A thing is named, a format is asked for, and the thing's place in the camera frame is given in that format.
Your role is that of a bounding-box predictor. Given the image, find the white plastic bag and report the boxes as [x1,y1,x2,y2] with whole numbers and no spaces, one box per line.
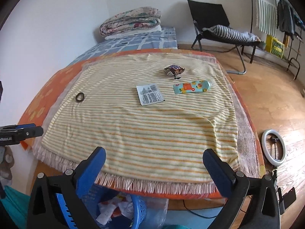
[96,194,134,225]

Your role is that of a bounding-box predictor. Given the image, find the brown snickers wrapper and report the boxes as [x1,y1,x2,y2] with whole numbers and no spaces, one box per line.
[164,65,185,80]

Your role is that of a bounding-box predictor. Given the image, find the red medicine box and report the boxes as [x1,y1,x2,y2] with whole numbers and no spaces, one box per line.
[111,207,122,218]

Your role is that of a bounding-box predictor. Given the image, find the orange floral bedsheet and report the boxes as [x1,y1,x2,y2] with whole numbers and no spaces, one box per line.
[18,48,266,200]

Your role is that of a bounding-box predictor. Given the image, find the blue plastic basket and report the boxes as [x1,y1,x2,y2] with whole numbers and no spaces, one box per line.
[56,183,147,229]

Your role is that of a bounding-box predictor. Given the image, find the striped yellow towel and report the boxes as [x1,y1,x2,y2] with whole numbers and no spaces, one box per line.
[41,53,240,183]

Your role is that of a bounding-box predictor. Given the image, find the light blue snack wrapper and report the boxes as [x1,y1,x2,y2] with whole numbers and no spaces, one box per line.
[173,80,211,94]

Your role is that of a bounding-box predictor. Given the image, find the white printed label sachet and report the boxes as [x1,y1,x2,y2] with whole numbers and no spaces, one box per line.
[136,84,165,106]

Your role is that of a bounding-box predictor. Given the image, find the black clothes rack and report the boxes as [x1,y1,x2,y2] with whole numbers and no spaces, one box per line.
[250,0,304,80]

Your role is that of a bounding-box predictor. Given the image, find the yellow crate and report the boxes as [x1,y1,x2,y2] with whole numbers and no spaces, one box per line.
[265,35,284,58]

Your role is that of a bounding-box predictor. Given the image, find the folded floral quilt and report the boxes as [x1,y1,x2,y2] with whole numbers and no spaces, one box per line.
[99,6,161,37]

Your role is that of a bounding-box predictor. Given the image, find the striped cushion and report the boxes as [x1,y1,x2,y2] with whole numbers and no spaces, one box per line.
[202,24,261,43]

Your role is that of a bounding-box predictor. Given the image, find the blue checked bedsheet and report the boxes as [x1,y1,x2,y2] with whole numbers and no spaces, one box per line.
[69,27,177,66]

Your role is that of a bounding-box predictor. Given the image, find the dark hanging jacket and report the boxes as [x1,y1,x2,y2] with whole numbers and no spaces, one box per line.
[277,0,295,39]

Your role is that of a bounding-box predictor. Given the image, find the striped hanging towel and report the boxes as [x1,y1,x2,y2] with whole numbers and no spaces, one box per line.
[256,0,277,37]

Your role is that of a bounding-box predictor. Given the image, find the black folding chair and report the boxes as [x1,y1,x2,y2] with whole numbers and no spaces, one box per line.
[187,0,261,75]

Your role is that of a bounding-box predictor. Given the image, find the white ring light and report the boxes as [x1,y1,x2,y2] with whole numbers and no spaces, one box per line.
[261,129,296,215]

